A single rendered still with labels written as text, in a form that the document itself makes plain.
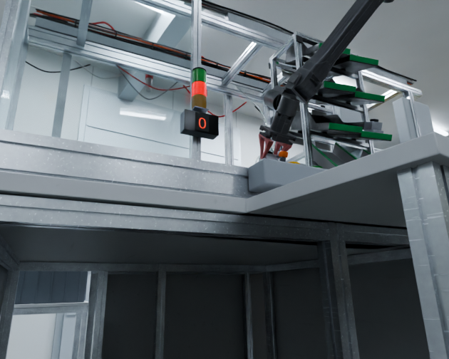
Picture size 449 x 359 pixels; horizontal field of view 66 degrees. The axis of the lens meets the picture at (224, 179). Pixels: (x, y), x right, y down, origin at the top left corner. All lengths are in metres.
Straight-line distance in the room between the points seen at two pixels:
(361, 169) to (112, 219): 0.40
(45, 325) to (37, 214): 3.79
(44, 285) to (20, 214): 2.10
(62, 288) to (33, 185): 2.12
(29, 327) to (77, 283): 1.72
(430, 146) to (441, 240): 0.11
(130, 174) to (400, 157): 0.48
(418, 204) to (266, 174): 0.36
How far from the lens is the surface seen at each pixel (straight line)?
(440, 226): 0.47
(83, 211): 0.61
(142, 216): 0.63
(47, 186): 0.60
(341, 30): 1.11
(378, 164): 0.50
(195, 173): 0.75
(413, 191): 0.49
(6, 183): 0.60
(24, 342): 4.36
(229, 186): 0.78
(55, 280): 2.69
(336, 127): 1.23
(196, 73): 1.23
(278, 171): 0.77
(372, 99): 1.43
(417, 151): 0.48
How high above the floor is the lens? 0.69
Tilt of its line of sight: 18 degrees up
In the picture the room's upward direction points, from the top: 1 degrees counter-clockwise
